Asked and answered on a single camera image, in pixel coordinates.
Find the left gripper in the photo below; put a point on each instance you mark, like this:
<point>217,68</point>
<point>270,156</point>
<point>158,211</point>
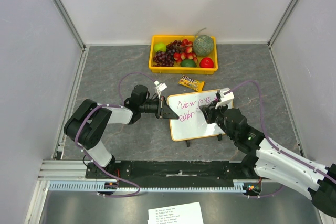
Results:
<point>163,110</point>

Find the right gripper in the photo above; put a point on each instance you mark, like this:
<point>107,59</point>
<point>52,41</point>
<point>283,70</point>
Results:
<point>212,112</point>

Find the yellow framed whiteboard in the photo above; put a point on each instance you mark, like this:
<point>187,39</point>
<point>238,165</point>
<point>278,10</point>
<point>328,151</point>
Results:
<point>191,123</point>

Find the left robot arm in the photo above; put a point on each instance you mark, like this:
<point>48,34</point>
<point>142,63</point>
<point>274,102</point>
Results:
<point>88,123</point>

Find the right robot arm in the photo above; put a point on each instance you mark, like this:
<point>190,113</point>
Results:
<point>270,160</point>

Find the yellow candy packet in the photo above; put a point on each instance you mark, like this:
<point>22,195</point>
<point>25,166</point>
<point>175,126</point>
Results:
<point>191,83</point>

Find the red tomato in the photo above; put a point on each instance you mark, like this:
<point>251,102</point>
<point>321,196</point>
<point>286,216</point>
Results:
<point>206,62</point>

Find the green avocado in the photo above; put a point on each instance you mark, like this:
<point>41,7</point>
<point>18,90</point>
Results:
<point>189,63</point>

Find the dark purple grape bunch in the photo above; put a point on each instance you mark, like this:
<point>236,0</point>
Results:
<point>164,59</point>

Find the red grape bunch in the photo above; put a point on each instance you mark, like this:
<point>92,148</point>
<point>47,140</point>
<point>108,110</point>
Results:
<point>183,49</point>

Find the green apple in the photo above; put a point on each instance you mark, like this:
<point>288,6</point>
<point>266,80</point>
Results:
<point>160,47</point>

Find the green netted melon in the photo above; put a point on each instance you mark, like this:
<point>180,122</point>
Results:
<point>203,45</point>

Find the yellow plastic tray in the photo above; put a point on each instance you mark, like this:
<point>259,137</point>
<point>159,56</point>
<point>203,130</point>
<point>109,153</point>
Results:
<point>177,68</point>

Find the white printed paper sheet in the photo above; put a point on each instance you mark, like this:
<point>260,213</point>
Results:
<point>186,213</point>

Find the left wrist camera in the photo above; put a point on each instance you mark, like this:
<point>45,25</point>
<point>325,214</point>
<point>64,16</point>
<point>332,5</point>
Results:
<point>159,88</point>

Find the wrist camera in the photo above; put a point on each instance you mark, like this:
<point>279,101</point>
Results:
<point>159,88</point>
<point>223,97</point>

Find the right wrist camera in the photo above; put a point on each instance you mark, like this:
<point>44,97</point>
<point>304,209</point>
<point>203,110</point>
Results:
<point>223,97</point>

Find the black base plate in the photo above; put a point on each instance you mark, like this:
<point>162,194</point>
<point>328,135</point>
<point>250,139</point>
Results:
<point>182,173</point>

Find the grey slotted cable duct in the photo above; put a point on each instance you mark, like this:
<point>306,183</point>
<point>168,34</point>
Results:
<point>106,187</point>

